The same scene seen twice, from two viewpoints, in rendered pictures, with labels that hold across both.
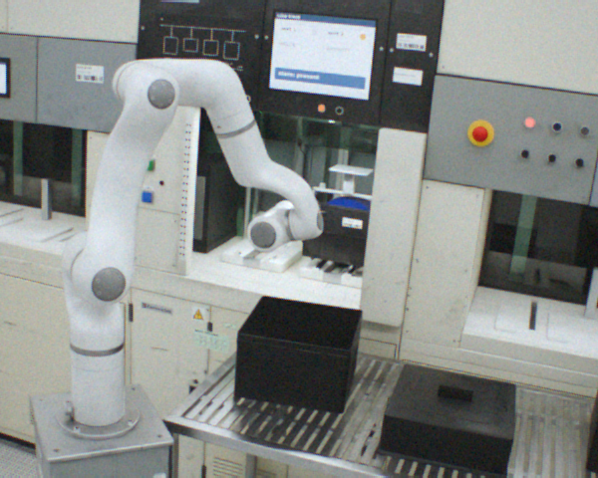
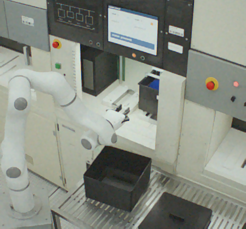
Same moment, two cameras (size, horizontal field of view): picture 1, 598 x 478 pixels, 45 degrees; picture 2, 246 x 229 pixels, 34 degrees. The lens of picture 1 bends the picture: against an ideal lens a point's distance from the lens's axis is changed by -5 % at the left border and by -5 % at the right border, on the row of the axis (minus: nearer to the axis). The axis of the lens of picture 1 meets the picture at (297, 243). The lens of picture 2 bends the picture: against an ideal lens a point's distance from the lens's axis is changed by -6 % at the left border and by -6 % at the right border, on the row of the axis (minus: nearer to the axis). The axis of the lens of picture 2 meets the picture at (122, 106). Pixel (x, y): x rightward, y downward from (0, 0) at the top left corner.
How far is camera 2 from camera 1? 0.96 m
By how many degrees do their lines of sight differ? 24
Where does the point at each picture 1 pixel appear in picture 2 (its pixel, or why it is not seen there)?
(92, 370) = (15, 195)
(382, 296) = (164, 149)
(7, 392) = not seen: hidden behind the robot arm
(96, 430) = (21, 215)
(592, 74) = not seen: outside the picture
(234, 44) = (90, 17)
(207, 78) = (46, 85)
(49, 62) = (10, 12)
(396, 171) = (168, 96)
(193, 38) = (71, 11)
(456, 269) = (201, 142)
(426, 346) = (187, 171)
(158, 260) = not seen: hidden behind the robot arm
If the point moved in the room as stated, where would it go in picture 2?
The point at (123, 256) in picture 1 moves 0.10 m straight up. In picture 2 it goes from (18, 161) to (14, 145)
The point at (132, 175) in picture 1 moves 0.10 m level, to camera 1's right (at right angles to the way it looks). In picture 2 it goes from (17, 129) to (37, 133)
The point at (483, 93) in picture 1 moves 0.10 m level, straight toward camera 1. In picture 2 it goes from (213, 64) to (206, 74)
